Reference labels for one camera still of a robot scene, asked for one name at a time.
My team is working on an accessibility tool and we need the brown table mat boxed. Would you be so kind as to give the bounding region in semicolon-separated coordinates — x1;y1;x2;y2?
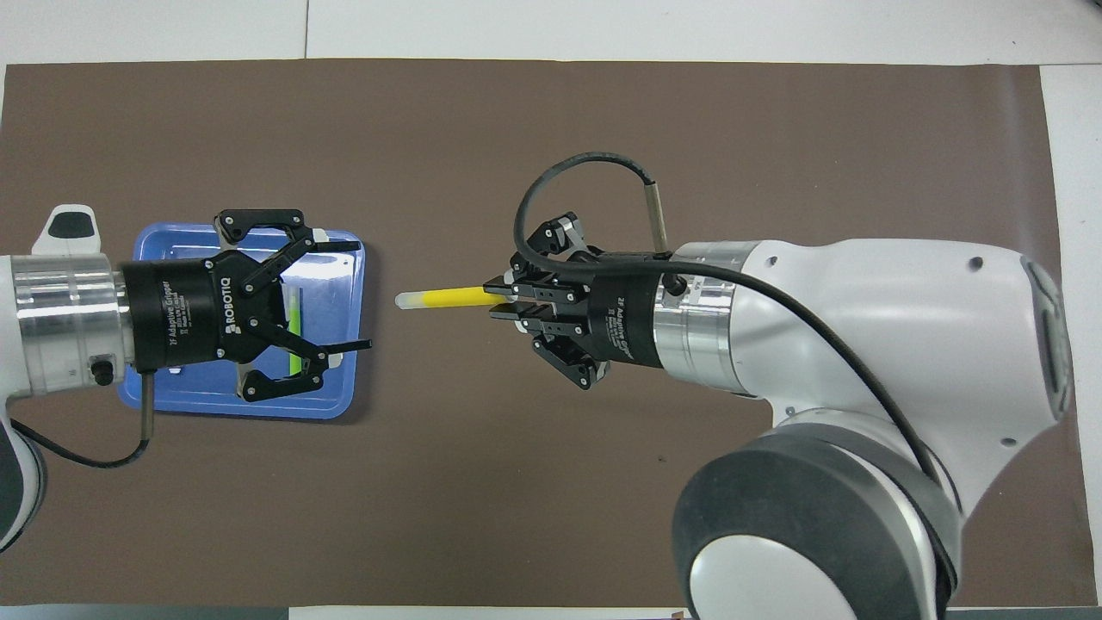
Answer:
0;59;1099;608

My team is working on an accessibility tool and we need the blue plastic tray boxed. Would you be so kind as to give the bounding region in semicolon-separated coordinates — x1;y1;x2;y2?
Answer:
116;223;366;420

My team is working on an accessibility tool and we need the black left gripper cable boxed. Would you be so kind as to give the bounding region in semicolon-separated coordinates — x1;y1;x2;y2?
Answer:
9;370;156;470

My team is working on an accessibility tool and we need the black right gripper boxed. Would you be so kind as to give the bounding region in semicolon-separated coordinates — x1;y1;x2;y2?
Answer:
484;212;681;391

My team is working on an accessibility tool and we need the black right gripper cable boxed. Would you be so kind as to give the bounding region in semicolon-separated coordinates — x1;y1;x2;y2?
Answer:
513;152;957;604

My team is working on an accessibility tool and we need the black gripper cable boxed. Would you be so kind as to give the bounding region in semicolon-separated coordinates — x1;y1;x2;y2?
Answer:
513;152;957;604
9;370;156;470

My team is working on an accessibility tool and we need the yellow pen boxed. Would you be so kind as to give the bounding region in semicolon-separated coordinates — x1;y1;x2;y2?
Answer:
394;286;517;313

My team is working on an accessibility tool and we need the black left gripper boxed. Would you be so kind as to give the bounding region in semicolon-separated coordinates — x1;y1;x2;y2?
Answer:
122;208;373;404

